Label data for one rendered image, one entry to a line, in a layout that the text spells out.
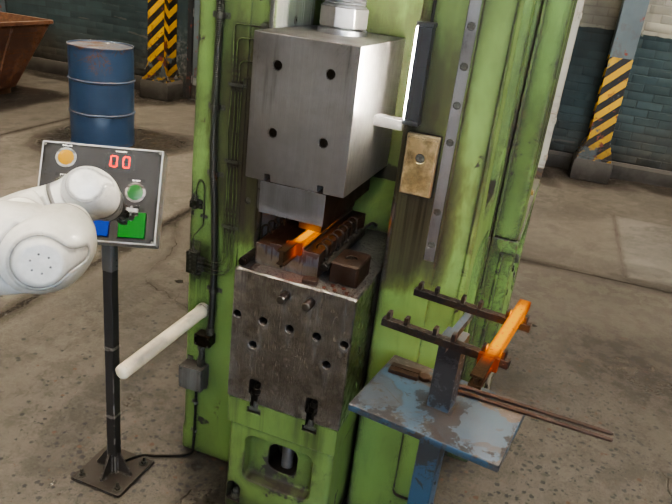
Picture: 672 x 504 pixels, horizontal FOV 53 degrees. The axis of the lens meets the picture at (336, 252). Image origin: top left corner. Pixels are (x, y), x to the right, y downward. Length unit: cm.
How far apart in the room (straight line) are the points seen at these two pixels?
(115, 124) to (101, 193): 499
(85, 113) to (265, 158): 464
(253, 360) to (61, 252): 124
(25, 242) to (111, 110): 551
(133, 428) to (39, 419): 36
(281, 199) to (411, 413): 68
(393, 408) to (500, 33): 98
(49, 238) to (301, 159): 104
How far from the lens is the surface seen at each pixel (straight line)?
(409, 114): 182
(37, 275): 92
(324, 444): 213
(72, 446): 277
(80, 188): 146
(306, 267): 193
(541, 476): 289
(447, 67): 182
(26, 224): 93
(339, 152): 179
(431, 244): 194
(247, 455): 233
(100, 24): 956
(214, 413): 254
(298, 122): 182
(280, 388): 208
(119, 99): 641
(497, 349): 156
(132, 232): 198
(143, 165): 202
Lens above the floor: 174
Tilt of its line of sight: 23 degrees down
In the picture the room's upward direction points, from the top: 7 degrees clockwise
